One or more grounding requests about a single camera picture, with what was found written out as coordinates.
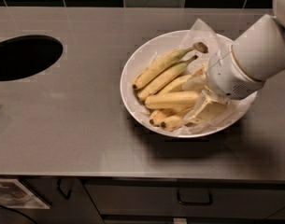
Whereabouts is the black drawer handle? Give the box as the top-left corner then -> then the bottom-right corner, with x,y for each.
177,189 -> 213,206

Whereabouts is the black cable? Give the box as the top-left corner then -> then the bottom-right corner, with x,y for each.
0,201 -> 39,224

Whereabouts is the white crumpled paper liner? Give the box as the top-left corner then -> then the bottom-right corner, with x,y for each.
121,21 -> 255,138

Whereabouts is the grey cabinet door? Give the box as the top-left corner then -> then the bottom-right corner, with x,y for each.
0,176 -> 104,224

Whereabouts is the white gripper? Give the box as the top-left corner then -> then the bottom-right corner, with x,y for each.
182,44 -> 264,124

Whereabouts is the grey drawer front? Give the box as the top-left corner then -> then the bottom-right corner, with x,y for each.
87,185 -> 285,218

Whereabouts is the black cabinet door handle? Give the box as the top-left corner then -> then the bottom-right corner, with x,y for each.
56,178 -> 72,201

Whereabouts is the yellow banana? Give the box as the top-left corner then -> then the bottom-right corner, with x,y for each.
160,108 -> 192,132
137,55 -> 198,101
132,42 -> 208,90
149,75 -> 192,126
144,91 -> 200,109

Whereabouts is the white round bowl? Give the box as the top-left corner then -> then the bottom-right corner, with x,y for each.
121,30 -> 257,138

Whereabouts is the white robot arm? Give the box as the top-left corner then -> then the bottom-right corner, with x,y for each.
185,0 -> 285,123

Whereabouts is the black round counter hole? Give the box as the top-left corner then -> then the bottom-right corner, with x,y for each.
0,35 -> 64,81

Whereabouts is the glossy paper sheet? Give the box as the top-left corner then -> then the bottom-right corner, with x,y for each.
0,178 -> 50,209

